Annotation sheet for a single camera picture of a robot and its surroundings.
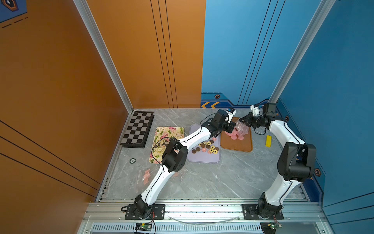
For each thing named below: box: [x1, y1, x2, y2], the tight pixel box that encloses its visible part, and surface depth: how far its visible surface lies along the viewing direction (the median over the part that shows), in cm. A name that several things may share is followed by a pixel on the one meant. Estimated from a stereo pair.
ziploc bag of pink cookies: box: [234, 119, 250, 141], surface depth 96 cm
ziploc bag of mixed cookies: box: [136, 168, 153, 194], surface depth 84 cm
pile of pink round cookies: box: [224, 130, 244, 141], surface depth 104 cm
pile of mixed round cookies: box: [191, 136, 220, 155], surface depth 98 cm
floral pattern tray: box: [149, 126, 185, 165], surface depth 107 cm
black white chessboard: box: [120, 111, 155, 149], surface depth 105 cm
